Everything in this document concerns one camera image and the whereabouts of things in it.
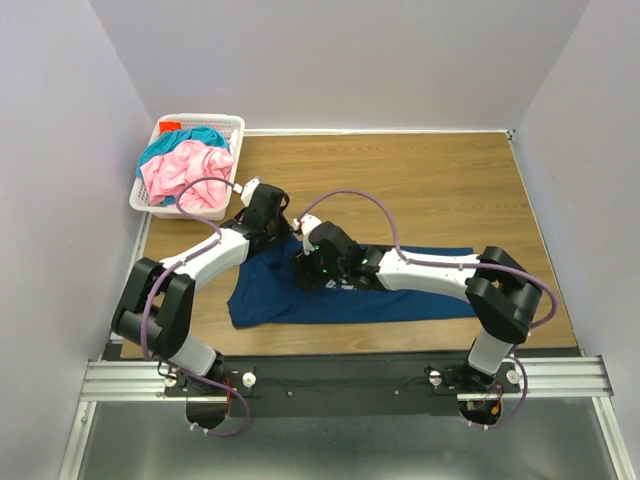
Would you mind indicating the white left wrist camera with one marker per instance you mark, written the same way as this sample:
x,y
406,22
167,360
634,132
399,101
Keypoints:
x,y
246,191

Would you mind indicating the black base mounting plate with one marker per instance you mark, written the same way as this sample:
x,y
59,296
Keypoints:
x,y
415,383

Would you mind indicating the teal t shirt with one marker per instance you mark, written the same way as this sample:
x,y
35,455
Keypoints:
x,y
169,140

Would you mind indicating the aluminium frame rail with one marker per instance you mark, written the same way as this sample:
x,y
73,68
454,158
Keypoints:
x,y
560,425

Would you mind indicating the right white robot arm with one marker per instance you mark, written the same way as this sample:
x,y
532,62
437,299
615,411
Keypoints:
x,y
503,296

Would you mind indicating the pink t shirt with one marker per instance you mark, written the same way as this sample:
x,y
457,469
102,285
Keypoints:
x,y
166,175

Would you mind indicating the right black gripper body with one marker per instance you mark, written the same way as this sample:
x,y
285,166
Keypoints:
x,y
318,270

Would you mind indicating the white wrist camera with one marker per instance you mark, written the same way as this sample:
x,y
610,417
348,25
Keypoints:
x,y
303,226
246,191

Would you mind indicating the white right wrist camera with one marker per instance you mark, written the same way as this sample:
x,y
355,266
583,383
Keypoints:
x,y
303,226

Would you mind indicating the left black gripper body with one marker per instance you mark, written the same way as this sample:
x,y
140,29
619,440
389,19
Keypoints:
x,y
278,229

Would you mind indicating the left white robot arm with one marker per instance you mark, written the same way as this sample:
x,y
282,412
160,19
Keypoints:
x,y
155,307

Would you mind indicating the dark blue t shirt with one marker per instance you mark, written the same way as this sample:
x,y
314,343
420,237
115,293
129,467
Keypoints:
x,y
266,293

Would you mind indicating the orange cloth in basket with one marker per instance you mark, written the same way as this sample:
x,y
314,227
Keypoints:
x,y
168,126

